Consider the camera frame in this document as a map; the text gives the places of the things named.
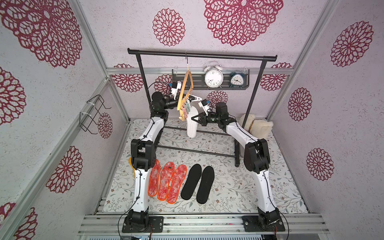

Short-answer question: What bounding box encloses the cream plush toy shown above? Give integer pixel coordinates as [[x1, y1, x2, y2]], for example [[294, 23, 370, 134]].
[[243, 114, 274, 139]]

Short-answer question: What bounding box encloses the white grey insole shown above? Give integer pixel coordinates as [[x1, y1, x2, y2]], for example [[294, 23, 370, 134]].
[[187, 107, 199, 139]]

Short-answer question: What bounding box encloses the white alarm clock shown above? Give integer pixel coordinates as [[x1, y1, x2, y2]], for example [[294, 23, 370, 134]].
[[204, 61, 224, 88]]

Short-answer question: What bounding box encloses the dark green alarm clock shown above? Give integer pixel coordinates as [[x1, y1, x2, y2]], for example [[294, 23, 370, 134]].
[[229, 71, 246, 88]]

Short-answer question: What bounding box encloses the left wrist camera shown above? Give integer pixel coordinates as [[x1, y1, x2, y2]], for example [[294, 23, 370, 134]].
[[169, 81, 182, 100]]

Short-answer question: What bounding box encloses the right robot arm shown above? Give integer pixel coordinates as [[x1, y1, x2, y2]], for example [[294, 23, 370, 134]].
[[191, 103, 282, 229]]

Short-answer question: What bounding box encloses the aluminium front rail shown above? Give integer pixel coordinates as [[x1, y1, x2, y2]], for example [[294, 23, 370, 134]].
[[77, 214, 330, 238]]

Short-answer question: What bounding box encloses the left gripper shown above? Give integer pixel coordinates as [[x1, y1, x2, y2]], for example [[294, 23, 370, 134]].
[[163, 93, 195, 111]]

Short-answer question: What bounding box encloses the orange trimmed white insole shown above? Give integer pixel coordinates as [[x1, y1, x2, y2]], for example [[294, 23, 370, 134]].
[[167, 165, 188, 204]]

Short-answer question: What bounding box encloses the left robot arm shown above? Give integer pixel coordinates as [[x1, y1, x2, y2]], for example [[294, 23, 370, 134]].
[[125, 92, 177, 228]]

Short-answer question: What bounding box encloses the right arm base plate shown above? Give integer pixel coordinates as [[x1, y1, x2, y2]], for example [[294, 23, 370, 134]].
[[242, 215, 286, 232]]

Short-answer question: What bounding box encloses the yellow shoe insole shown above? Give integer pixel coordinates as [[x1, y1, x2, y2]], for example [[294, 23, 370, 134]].
[[129, 158, 135, 173]]

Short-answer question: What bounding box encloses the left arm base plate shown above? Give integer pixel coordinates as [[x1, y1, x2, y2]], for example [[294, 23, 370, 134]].
[[122, 216, 164, 234]]

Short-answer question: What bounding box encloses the black clothes rack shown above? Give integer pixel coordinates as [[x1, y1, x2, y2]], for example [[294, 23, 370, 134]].
[[127, 47, 278, 168]]

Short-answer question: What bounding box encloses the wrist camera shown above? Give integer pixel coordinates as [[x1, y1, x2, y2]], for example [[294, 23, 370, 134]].
[[169, 81, 182, 100], [199, 100, 211, 115]]

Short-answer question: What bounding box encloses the orange clip hanger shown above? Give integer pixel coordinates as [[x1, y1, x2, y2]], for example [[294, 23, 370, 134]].
[[177, 52, 194, 121]]

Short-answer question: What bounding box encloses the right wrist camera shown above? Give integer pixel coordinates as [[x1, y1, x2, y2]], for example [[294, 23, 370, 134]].
[[199, 100, 211, 115]]

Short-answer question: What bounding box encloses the black wire wall hook rack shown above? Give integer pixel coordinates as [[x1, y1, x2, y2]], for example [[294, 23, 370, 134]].
[[79, 94, 111, 135]]

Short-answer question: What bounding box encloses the black wall shelf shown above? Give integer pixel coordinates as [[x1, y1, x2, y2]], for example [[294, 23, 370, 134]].
[[185, 68, 250, 90]]

